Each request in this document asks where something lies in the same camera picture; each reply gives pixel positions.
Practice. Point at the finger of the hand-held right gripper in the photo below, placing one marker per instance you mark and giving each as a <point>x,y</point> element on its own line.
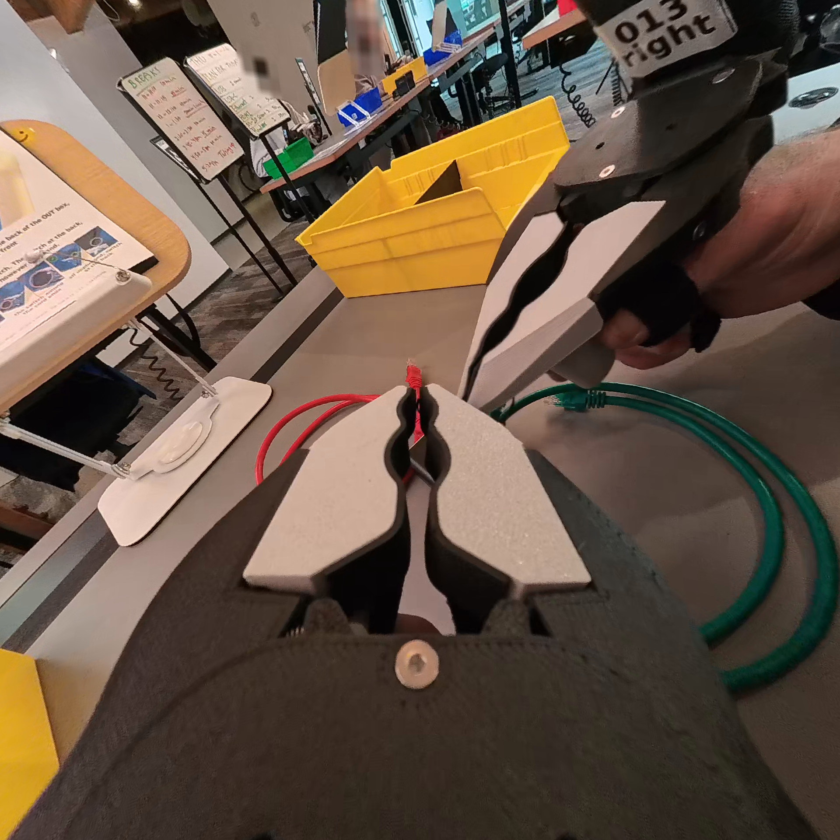
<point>590,275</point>
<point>508,289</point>

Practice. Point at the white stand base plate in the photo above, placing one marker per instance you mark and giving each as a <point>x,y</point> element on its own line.
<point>216,453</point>

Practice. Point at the small yellow bin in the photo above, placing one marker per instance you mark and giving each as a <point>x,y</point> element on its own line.
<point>420,69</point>

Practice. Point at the handwritten whiteboard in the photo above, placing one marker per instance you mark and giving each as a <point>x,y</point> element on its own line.
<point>180,118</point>
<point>236,85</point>

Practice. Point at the white partition panel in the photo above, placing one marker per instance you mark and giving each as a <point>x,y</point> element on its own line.
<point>262,33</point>

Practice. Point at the long wooden table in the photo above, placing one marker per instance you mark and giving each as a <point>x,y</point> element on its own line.
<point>367,124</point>

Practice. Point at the wooden side table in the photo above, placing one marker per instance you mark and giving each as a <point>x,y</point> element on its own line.
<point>167,223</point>

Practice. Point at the green plastic bin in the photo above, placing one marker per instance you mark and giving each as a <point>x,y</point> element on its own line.
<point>292,156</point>

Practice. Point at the person's right hand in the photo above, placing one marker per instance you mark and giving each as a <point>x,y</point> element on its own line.
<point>774,243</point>

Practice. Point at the yellow plastic bin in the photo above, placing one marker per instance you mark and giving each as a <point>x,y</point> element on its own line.
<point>23,722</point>
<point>407,256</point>

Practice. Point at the blue plastic bin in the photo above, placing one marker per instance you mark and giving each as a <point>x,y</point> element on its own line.
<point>441,54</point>
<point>361,105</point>

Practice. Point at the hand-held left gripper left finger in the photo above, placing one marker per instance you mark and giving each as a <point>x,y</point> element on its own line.
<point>328,499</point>

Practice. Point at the printed instruction board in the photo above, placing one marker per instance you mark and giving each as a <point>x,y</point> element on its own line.
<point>59,262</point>

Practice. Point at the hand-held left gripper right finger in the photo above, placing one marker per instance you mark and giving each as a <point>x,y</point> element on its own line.
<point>499,505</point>

